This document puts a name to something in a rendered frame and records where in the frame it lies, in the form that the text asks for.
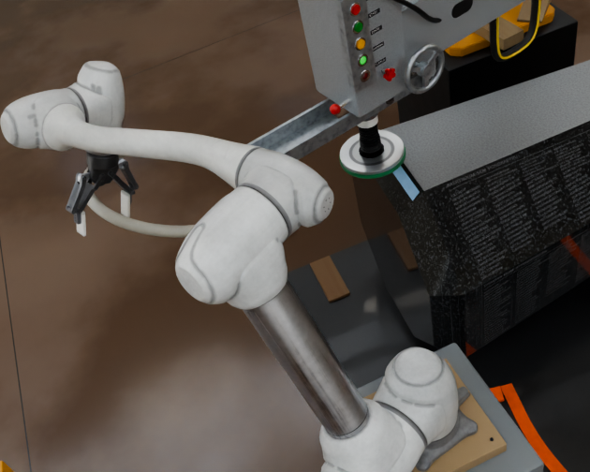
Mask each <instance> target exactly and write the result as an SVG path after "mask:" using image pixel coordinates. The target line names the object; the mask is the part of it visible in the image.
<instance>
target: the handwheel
mask: <svg viewBox="0 0 590 472"><path fill-rule="evenodd" d="M427 51H434V53H433V54H432V55H431V57H430V58H429V60H428V61H427V62H426V61H421V62H418V61H417V60H418V58H419V57H420V56H421V55H422V54H423V53H425V52H427ZM437 56H438V66H437V70H436V72H435V74H434V76H433V77H432V79H431V80H430V81H429V79H428V77H429V76H430V75H431V74H432V72H433V69H434V67H433V65H432V63H433V61H434V60H435V59H436V57H437ZM444 65H445V56H444V52H443V51H442V49H441V48H440V47H439V46H437V45H435V44H427V45H424V46H422V47H421V48H419V49H418V50H417V51H415V52H414V54H413V55H412V56H411V58H410V59H409V61H408V63H407V65H406V71H405V85H406V88H407V90H408V91H409V92H411V93H413V94H422V93H425V92H427V91H428V90H430V89H431V88H432V87H433V86H434V85H435V84H436V83H437V81H438V80H439V78H440V76H441V74H442V72H443V68H444ZM411 72H417V74H418V75H420V76H421V77H422V79H423V86H422V87H420V88H416V87H414V86H413V85H412V83H411V80H410V75H411Z"/></svg>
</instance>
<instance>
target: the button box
mask: <svg viewBox="0 0 590 472"><path fill-rule="evenodd" d="M334 2H335V6H336V12H337V18H338V23H339V29H340V35H341V40H342V45H343V51H344V56H345V62H346V68H347V78H348V84H349V89H350V91H351V92H353V93H355V94H357V93H358V92H359V91H361V90H362V89H364V88H366V87H367V86H369V85H371V84H372V83H374V82H376V67H375V60H374V53H373V46H372V39H371V32H370V25H369V19H368V11H367V5H366V0H334ZM355 2H358V3H360V5H361V11H360V13H359V14H358V15H357V16H351V15H350V13H349V10H350V7H351V5H352V4H353V3H355ZM358 20H361V21H362V22H363V28H362V30H361V31H360V32H359V33H358V34H354V33H353V31H352V26H353V24H354V22H355V21H358ZM360 37H364V38H365V41H366V42H365V46H364V48H363V49H362V50H360V51H357V50H356V48H355V43H356V41H357V39H358V38H360ZM364 53H365V54H367V56H368V61H367V63H366V65H365V66H359V65H358V59H359V57H360V56H361V55H362V54H364ZM365 69H368V70H369V71H370V78H369V79H368V81H366V82H362V81H361V80H360V76H361V73H362V72H363V71H364V70H365Z"/></svg>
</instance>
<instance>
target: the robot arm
mask: <svg viewBox="0 0 590 472"><path fill-rule="evenodd" d="M124 117H125V90H124V84H123V80H122V76H121V73H120V70H119V69H118V68H117V67H116V66H115V65H113V64H111V63H109V62H105V61H89V62H86V63H85V64H84V65H83V66H82V68H81V70H80V72H79V74H78V78H77V82H75V83H73V84H72V85H70V86H69V87H67V88H64V89H54V90H49V91H44V92H39V93H35V94H32V95H30V96H24V97H22V98H20V99H18V100H16V101H14V102H12V103H11V104H9V105H8V106H7V107H6V108H5V109H4V111H3V114H2V115H1V119H0V124H1V129H2V132H3V134H4V137H5V138H6V140H7V141H8V142H9V143H11V144H12V145H13V146H15V147H19V148H23V149H35V148H39V149H49V150H56V151H66V150H69V149H71V148H73V147H74V148H78V149H82V150H85V151H86V163H87V166H88V170H87V172H86V173H79V172H78V173H77V174H76V182H75V184H74V187H73V189H72V192H71V195H70V197H69V200H68V202H67V205H66V210H67V211H69V212H70V213H72V214H74V222H75V223H76V224H77V232H78V233H79V234H81V235H82V236H83V237H84V236H86V222H85V211H84V210H83V209H84V208H85V206H86V205H87V203H88V201H89V200H90V198H91V197H92V196H93V194H94V192H95V191H96V190H98V188H99V187H100V186H102V185H104V184H109V183H110V182H111V181H112V180H113V181H114V182H115V183H117V184H118V185H119V186H121V187H122V188H123V189H124V190H122V191H121V214H122V215H124V216H127V217H130V203H131V202H132V195H134V194H135V191H134V190H135V189H136V190H137V189H138V188H139V186H138V184H137V182H136V180H135V178H134V176H133V175H132V173H131V171H130V169H129V166H128V162H127V161H126V160H124V159H122V158H119V155H127V156H135V157H144V158H152V159H161V160H169V161H178V162H185V163H189V164H194V165H198V166H201V167H204V168H205V169H207V170H210V171H212V172H213V173H215V174H216V175H217V176H219V177H220V178H221V179H223V180H224V181H225V182H227V183H228V184H230V185H231V186H232V187H233V188H234V190H233V191H232V192H231V193H229V194H227V195H226V196H225V197H223V198H222V199H221V200H219V201H218V202H217V203H216V204H215V206H214V207H213V208H212V209H211V210H210V211H209V212H208V213H207V214H206V215H204V216H203V217H202V218H201V219H200V221H199V222H198V223H197V224H196V225H195V226H194V227H193V228H192V229H191V230H190V232H189V233H188V234H187V236H186V238H185V239H184V242H183V244H182V246H181V248H180V250H179V252H178V255H177V257H176V260H175V272H176V275H177V277H178V280H179V281H180V283H181V285H182V286H183V287H184V289H185V290H186V291H187V292H188V293H189V294H190V295H191V296H192V297H194V298H195V299H197V300H198V301H200V302H205V303H208V304H220V303H224V302H227V303H228V304H230V305H231V306H234V307H236V308H239V309H243V311H244V313H245V314H246V315H247V317H248V318H249V320H250V321H251V323H252V324H253V326H254V327H255V329H256V330H257V331H258V333H259V335H260V336H261V338H262V339H263V341H264V342H265V344H266V345H267V346H268V348H269V349H270V351H271V352H272V354H273V355H274V356H275V358H276V359H277V360H278V362H279V363H280V364H281V365H282V367H283V368H284V370H285V371H286V372H287V374H288V376H289V377H290V379H291V380H292V382H293V383H294V385H295V386H296V387H297V389H298V390H299V392H300V393H301V395H302V397H303V398H304V400H305V401H306V402H307V404H308V405H309V406H310V407H311V409H312V410H313V412H314V413H315V415H316V416H317V418H318V419H319V421H320V422H321V424H322V426H321V429H320V434H319V441H320V445H321V447H322V452H323V458H324V460H325V463H324V464H323V466H322V467H321V472H412V470H413V469H414V467H415V466H416V468H417V469H418V470H419V471H420V472H425V471H427V470H428V469H429V468H430V466H431V465H432V463H433V462H434V461H435V460H437V459H438V458H439V457H441V456H442V455H443V454H445V453H446V452H447V451H449V450H450V449H452V448H453V447H454V446H455V445H457V444H458V443H459V442H461V441H462V440H463V439H465V438H466V437H468V436H471V435H474V434H475V433H476V432H477V431H478V425H477V424H476V423H475V422H474V421H473V420H471V419H469V418H468V417H467V416H466V415H465V414H464V413H463V412H462V411H461V410H460V407H459V406H460V405H461V404H462V403H463V402H464V401H465V400H466V399H467V398H468V397H469V395H470V393H468V389H467V388H466V387H461V388H459V389H457V385H456V380H455V376H454V374H453V372H452V370H451V369H450V367H449V365H448V364H447V363H446V361H445V360H444V359H443V358H441V357H439V356H438V355H436V354H435V353H434V352H433V351H430V350H428V349H425V348H422V347H410V348H407V349H405V350H403V351H401V352H400V353H398V354H397V355H396V356H395V357H394V358H393V359H392V360H391V362H390V363H389V365H388V366H387V368H386V371H385V376H384V377H383V378H382V381H381V383H380V385H379V387H378V389H377V391H376V394H375V396H374V398H373V400H370V399H366V398H362V397H361V395H360V393H359V392H358V390H357V389H356V387H355V385H354V384H353V382H352V381H351V379H350V377H349V376H348V374H347V372H346V371H345V369H344V367H343V366H342V364H341V363H340V362H339V360H338V359H337V357H336V356H335V354H334V352H333V351H332V349H331V347H330V346H329V344H328V342H327V341H326V339H325V338H324V336H323V334H322V333H321V331H320V330H319V328H318V326H317V324H316V323H315V321H314V320H313V319H312V317H311V316H310V314H309V313H308V311H307V309H306V308H305V306H304V305H303V303H302V301H301V299H300V298H299V296H298V295H297V293H296V291H295V290H294V288H293V287H292V285H291V284H290V283H289V281H288V266H287V264H286V257H285V250H284V246H283V242H284V241H285V240H286V239H287V238H288V237H289V236H290V235H291V234H292V233H293V232H295V231H296V230H297V229H298V228H299V227H300V226H304V227H307V228H309V227H313V226H314V225H317V224H319V223H321V222H322V221H323V220H324V219H325V218H327V217H328V215H329V214H330V212H331V210H332V206H333V200H334V196H333V192H332V190H331V189H330V187H329V186H328V183H327V182H326V181H325V180H324V179H323V178H322V177H321V176H320V175H319V174H318V173H317V172H316V171H314V170H313V169H311V168H310V167H308V166H307V165H305V164H304V163H303V162H301V161H299V160H297V159H295V158H293V157H291V156H289V155H285V154H283V153H280V152H276V151H272V150H269V149H265V148H262V147H259V146H254V145H247V144H242V143H238V142H233V141H228V140H221V139H218V138H213V137H209V136H204V135H199V134H192V133H184V132H173V131H160V130H146V129H132V128H122V122H123V120H124ZM118 169H120V170H121V172H122V173H123V174H124V176H125V179H126V180H127V182H128V184H129V185H127V184H126V183H124V182H123V181H122V180H121V179H120V178H119V177H118V176H117V175H116V172H117V170H118ZM91 182H93V183H94V184H95V185H92V184H91Z"/></svg>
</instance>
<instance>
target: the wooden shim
mask: <svg viewBox="0 0 590 472"><path fill-rule="evenodd" d="M310 266H311V268H312V270H313V272H314V274H315V276H316V278H317V280H318V282H319V283H320V285H321V287H322V289H323V291H324V293H325V295H326V297H327V299H328V301H329V302H334V301H337V300H339V299H341V298H344V297H345V296H348V295H350V292H349V290H348V288H347V286H346V284H345V282H344V280H343V279H342V277H341V275H340V273H339V272H338V271H337V269H336V267H335V265H334V263H333V261H332V259H331V257H330V256H327V257H325V258H321V259H319V260H316V261H314V262H312V263H310Z"/></svg>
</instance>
